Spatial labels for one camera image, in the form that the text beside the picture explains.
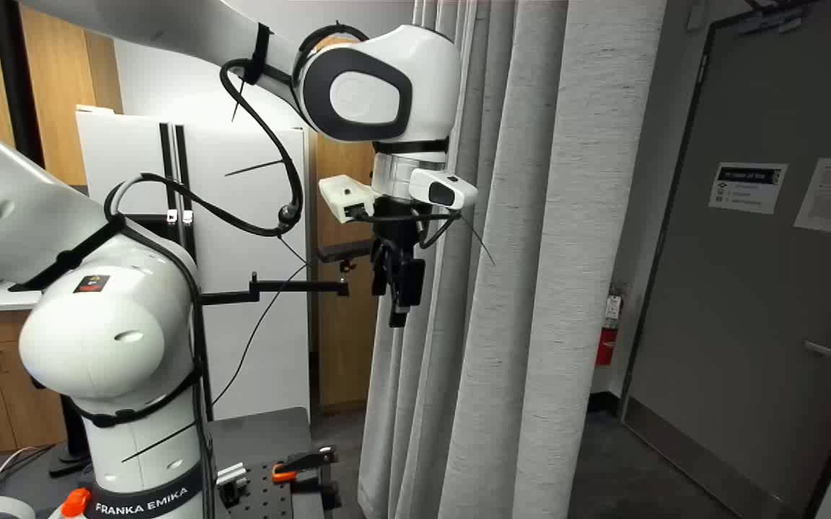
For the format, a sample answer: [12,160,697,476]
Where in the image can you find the grey fabric curtain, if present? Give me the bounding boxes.
[354,0,669,519]

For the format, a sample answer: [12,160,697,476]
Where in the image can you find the red fire extinguisher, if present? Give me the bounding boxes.
[594,291,625,372]

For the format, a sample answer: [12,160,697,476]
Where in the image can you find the wooden base cabinet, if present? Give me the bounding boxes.
[0,312,70,456]

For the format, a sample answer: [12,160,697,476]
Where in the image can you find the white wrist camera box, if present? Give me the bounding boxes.
[318,175,377,228]

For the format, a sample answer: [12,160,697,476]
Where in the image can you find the door sign with black header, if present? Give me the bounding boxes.
[708,157,790,216]

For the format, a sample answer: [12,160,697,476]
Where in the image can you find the black perforated workbench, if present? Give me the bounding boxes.
[210,457,344,519]

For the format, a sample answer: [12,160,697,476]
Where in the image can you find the silver metal clamp piece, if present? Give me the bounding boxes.
[213,460,252,490]

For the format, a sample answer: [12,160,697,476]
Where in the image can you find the grey door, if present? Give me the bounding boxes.
[620,2,831,519]

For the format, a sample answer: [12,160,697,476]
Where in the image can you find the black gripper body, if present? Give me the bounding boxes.
[369,196,429,264]

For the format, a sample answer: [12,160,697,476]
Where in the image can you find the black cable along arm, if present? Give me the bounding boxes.
[102,55,308,519]

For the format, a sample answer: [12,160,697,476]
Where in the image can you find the wooden door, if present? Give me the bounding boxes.
[305,133,380,417]

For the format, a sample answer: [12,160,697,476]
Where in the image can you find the black vertical pole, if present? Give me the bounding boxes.
[0,0,50,179]

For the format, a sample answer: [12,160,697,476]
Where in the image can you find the orange-handled black clamp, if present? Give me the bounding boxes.
[55,483,99,519]
[269,441,340,490]

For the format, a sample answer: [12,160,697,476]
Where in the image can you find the wooden wall cabinet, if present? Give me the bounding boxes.
[0,0,126,190]

